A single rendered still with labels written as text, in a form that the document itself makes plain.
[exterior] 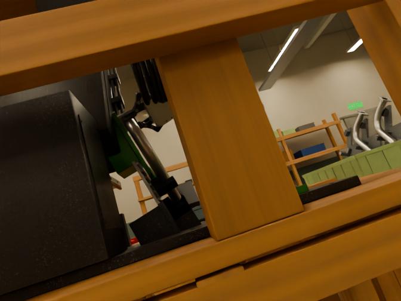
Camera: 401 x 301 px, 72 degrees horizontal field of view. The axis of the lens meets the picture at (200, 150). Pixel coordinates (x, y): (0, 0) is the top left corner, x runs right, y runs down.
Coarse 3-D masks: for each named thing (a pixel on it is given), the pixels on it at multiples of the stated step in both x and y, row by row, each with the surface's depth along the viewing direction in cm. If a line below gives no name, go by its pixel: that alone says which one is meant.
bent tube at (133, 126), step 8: (120, 120) 78; (128, 120) 76; (136, 120) 80; (128, 128) 73; (136, 128) 71; (136, 136) 70; (144, 136) 71; (136, 144) 71; (144, 144) 69; (144, 152) 70; (152, 152) 70; (152, 160) 70; (152, 168) 72; (160, 168) 72; (160, 176) 74; (168, 176) 76; (168, 192) 78; (176, 192) 79; (176, 200) 80
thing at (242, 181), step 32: (384, 0) 52; (384, 32) 54; (160, 64) 46; (192, 64) 46; (224, 64) 46; (384, 64) 56; (192, 96) 45; (224, 96) 45; (256, 96) 45; (192, 128) 43; (224, 128) 44; (256, 128) 44; (192, 160) 42; (224, 160) 42; (256, 160) 43; (224, 192) 41; (256, 192) 41; (288, 192) 42; (224, 224) 40; (256, 224) 40
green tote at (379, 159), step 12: (396, 144) 120; (360, 156) 119; (372, 156) 119; (384, 156) 119; (396, 156) 119; (324, 168) 147; (336, 168) 137; (348, 168) 126; (360, 168) 118; (372, 168) 118; (384, 168) 118; (312, 180) 167
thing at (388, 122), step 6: (384, 108) 140; (390, 108) 138; (384, 114) 139; (390, 114) 137; (384, 120) 141; (390, 120) 137; (390, 126) 136; (396, 126) 131; (396, 132) 131; (396, 138) 131
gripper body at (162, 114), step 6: (150, 102) 76; (150, 108) 77; (156, 108) 77; (162, 108) 78; (168, 108) 78; (150, 114) 78; (156, 114) 78; (162, 114) 78; (168, 114) 79; (156, 120) 79; (162, 120) 79; (168, 120) 80
